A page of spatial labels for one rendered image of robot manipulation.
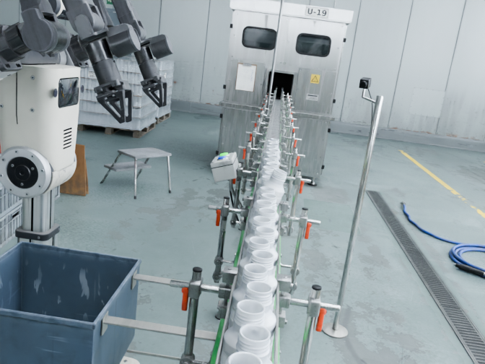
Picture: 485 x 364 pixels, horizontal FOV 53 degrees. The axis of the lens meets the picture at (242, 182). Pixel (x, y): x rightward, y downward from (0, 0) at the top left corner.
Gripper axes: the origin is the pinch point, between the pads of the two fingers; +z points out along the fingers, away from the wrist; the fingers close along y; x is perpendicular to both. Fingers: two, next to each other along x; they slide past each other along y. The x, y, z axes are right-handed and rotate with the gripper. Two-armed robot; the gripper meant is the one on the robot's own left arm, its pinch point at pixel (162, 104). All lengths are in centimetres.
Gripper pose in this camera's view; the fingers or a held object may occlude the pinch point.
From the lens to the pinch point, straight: 171.1
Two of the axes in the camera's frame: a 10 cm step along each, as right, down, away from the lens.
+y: 0.5, -2.1, 9.8
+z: 3.3, 9.3, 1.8
